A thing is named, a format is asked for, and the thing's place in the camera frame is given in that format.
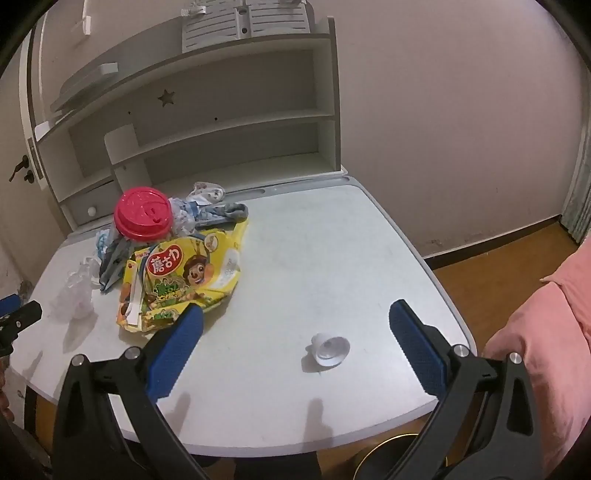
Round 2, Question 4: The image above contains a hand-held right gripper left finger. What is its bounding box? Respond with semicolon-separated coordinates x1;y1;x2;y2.
52;302;211;480

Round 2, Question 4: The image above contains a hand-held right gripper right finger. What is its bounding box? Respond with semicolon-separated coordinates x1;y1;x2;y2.
389;299;542;480

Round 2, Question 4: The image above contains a clear plastic wrapper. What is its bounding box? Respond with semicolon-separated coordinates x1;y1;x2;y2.
50;257;96;320

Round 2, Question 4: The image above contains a yellow snack bag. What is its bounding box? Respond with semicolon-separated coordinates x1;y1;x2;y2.
115;216;250;334

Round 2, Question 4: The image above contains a small white plastic cap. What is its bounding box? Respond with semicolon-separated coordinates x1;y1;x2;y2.
308;333;351;368

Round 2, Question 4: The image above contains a blue grey wrapper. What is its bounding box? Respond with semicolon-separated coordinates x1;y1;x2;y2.
95;228;136;293

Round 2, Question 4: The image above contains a cup with red lid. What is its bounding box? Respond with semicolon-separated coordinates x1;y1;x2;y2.
113;186;174;243

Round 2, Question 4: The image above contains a white wrapper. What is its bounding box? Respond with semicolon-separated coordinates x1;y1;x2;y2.
187;181;226;204

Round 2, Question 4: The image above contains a pink blanket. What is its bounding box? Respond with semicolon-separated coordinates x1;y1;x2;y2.
482;242;591;476

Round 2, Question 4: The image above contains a grey drawer with white knob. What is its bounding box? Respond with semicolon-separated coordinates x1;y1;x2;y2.
71;182;118;227

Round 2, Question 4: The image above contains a white door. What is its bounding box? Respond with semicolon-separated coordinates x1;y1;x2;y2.
0;44;47;278

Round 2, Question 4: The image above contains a white desk shelf unit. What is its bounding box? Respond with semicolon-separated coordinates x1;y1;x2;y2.
28;16;342;232

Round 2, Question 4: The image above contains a green curtain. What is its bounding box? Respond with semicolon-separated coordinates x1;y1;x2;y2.
561;134;591;245

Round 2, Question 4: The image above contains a white flat board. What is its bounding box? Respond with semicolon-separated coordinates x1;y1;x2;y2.
50;62;119;112

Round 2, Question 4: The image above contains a grey slatted panel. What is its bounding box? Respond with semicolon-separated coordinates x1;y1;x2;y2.
181;0;315;52

